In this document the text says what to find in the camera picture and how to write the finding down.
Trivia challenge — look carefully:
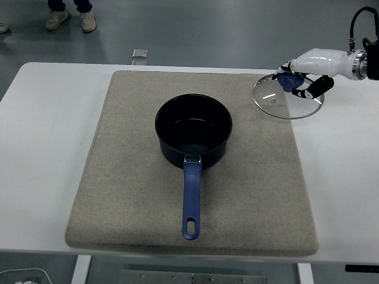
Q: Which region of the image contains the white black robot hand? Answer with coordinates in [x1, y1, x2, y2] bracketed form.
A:
[272, 48, 356, 100]

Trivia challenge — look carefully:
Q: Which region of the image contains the glass lid with blue knob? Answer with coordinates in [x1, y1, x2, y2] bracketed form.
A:
[252, 72, 325, 120]

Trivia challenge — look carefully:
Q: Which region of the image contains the black bar under table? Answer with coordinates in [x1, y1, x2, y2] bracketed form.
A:
[345, 264, 379, 273]

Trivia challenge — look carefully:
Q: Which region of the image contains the white table leg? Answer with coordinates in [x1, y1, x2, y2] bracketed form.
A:
[297, 262, 314, 284]
[70, 254, 92, 284]

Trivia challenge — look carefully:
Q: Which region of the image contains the beige fabric mat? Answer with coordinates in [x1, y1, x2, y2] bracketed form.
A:
[64, 70, 320, 257]

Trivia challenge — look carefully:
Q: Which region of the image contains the grey metal plate with screws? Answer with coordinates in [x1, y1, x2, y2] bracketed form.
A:
[118, 269, 269, 284]

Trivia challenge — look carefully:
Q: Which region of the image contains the dark pot with blue handle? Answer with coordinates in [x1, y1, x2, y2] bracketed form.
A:
[154, 93, 233, 241]

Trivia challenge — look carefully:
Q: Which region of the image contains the white cable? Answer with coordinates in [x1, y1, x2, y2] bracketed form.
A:
[0, 267, 51, 284]

